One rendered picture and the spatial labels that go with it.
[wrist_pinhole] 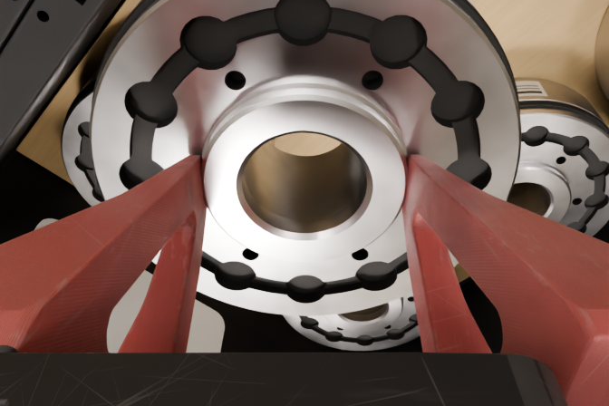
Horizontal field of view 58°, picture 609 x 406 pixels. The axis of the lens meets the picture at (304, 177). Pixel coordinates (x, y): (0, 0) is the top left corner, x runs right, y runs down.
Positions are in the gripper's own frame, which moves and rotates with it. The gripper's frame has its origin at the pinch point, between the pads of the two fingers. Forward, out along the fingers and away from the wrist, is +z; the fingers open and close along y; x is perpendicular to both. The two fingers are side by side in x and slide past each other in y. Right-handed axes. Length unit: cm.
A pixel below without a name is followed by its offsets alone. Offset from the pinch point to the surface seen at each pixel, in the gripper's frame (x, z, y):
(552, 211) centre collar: 9.6, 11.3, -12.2
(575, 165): 7.1, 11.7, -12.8
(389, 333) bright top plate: 20.9, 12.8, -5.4
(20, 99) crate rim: 0.4, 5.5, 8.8
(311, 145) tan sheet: 8.4, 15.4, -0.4
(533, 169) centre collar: 7.1, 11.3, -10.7
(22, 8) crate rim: -2.5, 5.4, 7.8
